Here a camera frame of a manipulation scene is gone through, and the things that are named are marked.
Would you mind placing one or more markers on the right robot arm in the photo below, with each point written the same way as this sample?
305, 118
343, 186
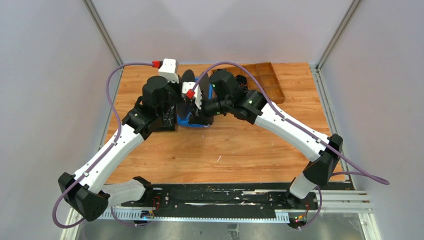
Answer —
232, 96

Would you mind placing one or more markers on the aluminium frame rail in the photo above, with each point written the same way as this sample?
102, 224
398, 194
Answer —
337, 197

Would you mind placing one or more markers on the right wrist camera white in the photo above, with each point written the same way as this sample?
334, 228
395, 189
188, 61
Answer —
192, 91

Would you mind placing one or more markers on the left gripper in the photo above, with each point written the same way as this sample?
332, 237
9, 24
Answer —
178, 86

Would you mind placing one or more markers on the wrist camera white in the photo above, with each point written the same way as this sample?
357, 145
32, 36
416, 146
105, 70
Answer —
192, 91
169, 70

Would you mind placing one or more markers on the blue plastic bin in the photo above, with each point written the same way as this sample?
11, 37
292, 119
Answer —
184, 122

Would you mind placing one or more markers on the rolled tie orange pattern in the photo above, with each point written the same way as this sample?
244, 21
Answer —
242, 81

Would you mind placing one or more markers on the black plastic bin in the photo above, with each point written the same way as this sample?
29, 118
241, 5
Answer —
169, 121

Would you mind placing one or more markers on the wooden compartment tray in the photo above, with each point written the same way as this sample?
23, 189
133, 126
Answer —
265, 75

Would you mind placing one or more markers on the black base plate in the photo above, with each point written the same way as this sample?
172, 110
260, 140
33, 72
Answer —
223, 200

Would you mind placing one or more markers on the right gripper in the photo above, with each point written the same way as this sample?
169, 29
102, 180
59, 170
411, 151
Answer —
201, 118

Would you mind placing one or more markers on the dark grey cable spool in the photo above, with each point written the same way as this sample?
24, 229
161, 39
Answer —
182, 109

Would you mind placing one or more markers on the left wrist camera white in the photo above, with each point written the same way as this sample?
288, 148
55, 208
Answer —
169, 70

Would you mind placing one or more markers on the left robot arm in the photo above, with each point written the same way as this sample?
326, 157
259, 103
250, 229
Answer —
86, 190

